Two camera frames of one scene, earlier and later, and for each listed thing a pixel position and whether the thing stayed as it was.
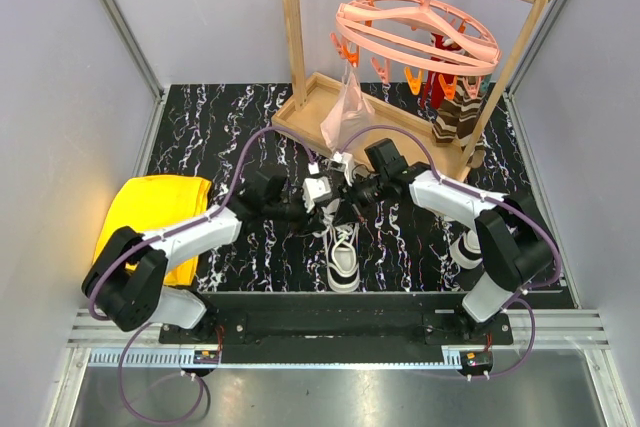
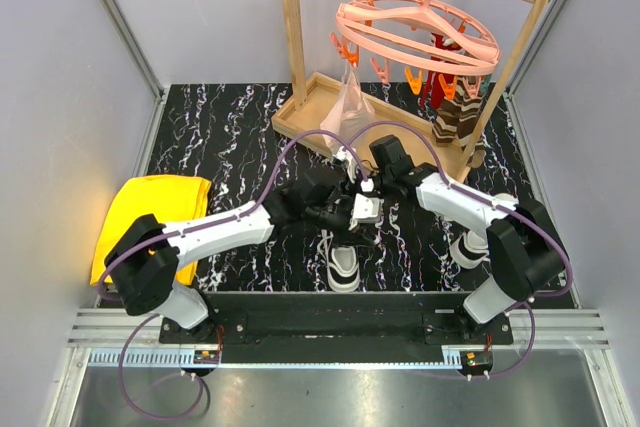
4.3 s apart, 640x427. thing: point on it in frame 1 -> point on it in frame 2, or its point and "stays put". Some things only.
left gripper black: [306, 221] -> [347, 224]
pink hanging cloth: [351, 110] stays put
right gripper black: [351, 194] stays put
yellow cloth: [144, 203] stays put
